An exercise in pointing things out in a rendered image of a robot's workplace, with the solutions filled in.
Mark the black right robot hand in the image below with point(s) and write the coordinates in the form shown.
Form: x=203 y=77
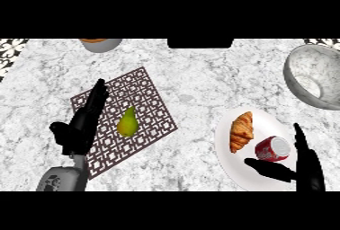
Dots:
x=307 y=167

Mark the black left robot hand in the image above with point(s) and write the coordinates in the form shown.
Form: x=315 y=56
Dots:
x=81 y=125

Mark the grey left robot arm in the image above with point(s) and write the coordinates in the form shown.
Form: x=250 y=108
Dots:
x=62 y=176

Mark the red can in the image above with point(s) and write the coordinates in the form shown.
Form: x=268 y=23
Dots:
x=272 y=148

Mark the white plate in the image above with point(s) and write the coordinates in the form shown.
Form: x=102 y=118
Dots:
x=247 y=167

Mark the green pear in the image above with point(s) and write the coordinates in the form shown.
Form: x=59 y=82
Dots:
x=127 y=124

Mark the brown patterned placemat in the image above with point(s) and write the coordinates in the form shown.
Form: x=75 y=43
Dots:
x=133 y=99

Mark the brown croissant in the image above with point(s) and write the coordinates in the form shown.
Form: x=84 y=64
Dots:
x=241 y=131

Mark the grey cup with orange content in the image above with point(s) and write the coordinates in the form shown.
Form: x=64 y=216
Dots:
x=101 y=44

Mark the black appliance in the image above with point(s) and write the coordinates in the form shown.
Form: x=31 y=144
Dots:
x=200 y=43

